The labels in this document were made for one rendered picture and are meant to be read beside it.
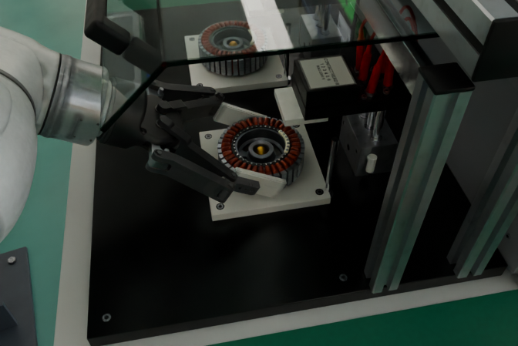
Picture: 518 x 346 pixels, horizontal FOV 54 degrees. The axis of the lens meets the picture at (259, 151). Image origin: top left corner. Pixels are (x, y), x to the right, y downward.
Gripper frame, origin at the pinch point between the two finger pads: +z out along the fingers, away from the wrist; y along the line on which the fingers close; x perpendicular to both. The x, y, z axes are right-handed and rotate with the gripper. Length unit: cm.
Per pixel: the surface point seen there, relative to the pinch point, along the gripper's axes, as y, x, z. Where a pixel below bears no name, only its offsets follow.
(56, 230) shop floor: -55, -96, -5
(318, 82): 1.8, 13.4, -0.2
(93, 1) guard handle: 5.2, 15.0, -25.8
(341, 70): 0.0, 15.0, 2.6
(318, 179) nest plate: 4.3, 1.6, 7.2
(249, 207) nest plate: 7.1, -3.1, -1.1
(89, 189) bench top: -2.5, -16.3, -17.1
